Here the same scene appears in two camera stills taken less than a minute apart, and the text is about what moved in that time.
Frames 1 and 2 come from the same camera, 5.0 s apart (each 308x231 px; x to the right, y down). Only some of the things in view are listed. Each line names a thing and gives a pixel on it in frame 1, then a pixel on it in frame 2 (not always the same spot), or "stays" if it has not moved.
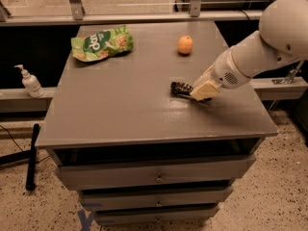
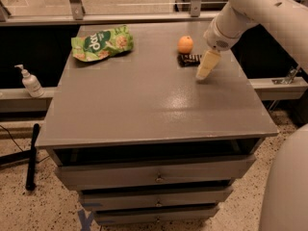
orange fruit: x=185 y=44 stays
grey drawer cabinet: x=139 y=154 stays
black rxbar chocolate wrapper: x=184 y=89 → x=189 y=60
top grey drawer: x=190 y=170 stays
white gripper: x=223 y=70 → x=216 y=39
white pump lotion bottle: x=31 y=83 stays
